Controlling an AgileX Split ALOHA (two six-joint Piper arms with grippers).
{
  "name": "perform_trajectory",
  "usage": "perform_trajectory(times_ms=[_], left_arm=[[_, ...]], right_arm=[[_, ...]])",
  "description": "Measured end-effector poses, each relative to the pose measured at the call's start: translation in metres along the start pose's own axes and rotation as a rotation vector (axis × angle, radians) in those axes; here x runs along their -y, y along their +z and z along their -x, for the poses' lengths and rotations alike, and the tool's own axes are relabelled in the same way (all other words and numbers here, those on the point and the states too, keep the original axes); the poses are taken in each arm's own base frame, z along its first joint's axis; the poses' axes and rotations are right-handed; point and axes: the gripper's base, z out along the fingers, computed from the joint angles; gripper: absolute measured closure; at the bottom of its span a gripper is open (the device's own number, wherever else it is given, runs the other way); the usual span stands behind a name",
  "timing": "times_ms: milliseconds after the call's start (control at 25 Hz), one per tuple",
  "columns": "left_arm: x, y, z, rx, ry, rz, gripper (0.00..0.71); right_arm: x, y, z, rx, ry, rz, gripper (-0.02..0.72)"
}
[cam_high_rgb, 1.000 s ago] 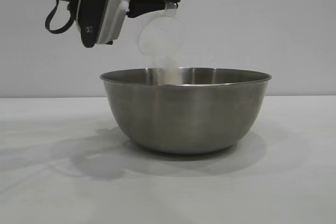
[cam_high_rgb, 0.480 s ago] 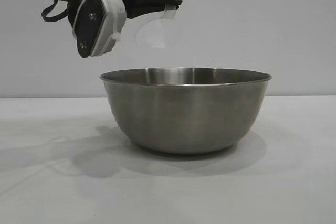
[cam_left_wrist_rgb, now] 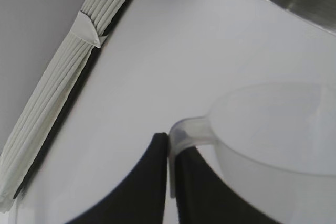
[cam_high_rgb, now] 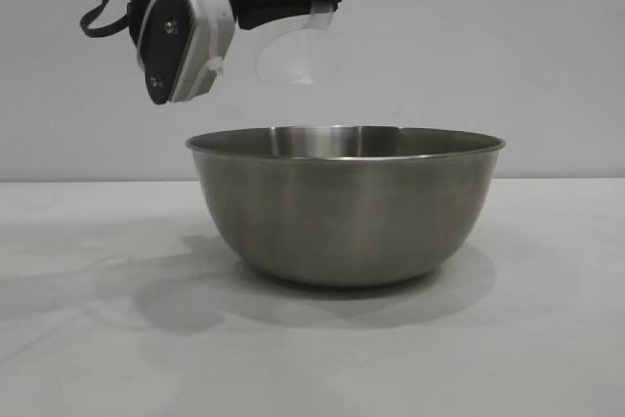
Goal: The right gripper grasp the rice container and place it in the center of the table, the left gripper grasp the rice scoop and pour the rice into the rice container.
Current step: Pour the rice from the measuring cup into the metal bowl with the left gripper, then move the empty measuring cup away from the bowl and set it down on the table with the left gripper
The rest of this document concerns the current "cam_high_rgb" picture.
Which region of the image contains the clear plastic measuring cup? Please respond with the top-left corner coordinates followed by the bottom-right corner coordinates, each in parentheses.
top-left (255, 0), bottom-right (339, 85)

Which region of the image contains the stainless steel mixing bowl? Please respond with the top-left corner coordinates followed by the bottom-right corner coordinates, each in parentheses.
top-left (185, 126), bottom-right (507, 289)

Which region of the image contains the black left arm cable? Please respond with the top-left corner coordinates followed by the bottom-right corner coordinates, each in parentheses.
top-left (79, 0), bottom-right (134, 41)

